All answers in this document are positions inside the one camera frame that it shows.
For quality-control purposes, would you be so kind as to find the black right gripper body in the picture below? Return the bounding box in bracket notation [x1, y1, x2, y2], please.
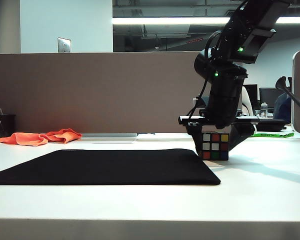
[178, 63, 260, 130]

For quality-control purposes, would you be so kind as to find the dark desk container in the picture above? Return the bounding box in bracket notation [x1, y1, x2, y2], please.
[0, 114, 17, 141]

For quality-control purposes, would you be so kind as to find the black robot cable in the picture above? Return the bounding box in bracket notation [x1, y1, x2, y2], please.
[188, 31, 223, 121]

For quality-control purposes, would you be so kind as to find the black mouse pad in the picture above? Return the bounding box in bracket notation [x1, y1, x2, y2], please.
[0, 148, 221, 187]

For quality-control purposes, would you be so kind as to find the grey desk divider panel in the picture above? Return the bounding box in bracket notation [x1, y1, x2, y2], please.
[0, 51, 243, 135]

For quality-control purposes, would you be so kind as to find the white bag with black strap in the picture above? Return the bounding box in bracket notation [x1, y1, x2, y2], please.
[241, 86, 254, 116]

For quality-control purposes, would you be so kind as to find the computer monitor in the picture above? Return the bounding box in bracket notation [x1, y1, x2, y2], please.
[243, 84, 258, 111]
[259, 87, 285, 111]

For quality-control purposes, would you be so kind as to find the black funnel-ended rod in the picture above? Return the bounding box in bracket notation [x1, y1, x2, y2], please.
[275, 76, 300, 115]

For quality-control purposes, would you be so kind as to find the person in blue top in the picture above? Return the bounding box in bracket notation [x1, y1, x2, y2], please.
[272, 96, 292, 125]

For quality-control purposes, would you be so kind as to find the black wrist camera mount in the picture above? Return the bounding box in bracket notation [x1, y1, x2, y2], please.
[236, 26, 277, 64]

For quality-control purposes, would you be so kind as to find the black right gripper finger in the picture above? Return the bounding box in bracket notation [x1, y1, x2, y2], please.
[184, 124, 203, 154]
[227, 123, 256, 153]

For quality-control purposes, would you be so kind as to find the long ceiling light strip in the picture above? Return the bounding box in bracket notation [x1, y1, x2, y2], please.
[112, 16, 300, 25]

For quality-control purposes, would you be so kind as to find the black round base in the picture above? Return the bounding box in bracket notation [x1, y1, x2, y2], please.
[255, 119, 287, 133]

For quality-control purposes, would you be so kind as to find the metal wall outlet plate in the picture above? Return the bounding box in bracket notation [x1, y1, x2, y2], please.
[57, 37, 72, 54]

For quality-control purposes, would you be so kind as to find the multicoloured Rubik's cube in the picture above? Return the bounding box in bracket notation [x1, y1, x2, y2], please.
[201, 131, 230, 161]

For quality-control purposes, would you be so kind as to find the orange cloth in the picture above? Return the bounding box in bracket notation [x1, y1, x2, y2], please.
[0, 128, 83, 147]

